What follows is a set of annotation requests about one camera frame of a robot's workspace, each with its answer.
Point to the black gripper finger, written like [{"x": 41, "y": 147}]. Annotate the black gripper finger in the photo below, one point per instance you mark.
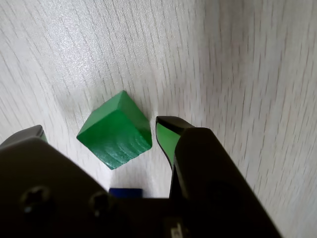
[
  {"x": 37, "y": 188},
  {"x": 210, "y": 186}
]

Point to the blue wooden cube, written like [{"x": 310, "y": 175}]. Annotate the blue wooden cube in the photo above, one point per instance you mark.
[{"x": 126, "y": 193}]

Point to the green wooden cube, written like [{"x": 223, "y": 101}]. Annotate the green wooden cube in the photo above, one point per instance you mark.
[{"x": 114, "y": 134}]

